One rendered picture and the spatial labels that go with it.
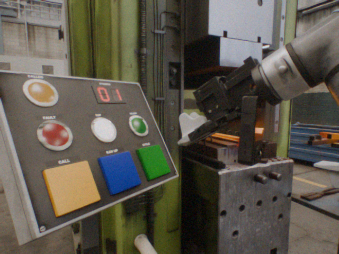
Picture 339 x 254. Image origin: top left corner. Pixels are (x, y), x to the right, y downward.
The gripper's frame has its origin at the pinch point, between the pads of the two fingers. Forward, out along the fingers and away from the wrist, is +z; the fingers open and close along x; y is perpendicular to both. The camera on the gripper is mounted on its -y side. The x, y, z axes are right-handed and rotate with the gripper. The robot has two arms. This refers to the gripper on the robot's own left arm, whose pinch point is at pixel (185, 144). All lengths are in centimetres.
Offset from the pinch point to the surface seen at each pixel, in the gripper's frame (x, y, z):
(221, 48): -35.9, 27.9, -5.1
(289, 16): -90, 44, -25
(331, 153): -419, -70, 31
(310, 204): -66, -37, 2
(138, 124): 0.2, 9.7, 10.0
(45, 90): 19.2, 18.4, 10.0
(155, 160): -0.1, 0.0, 9.6
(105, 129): 10.0, 9.3, 10.0
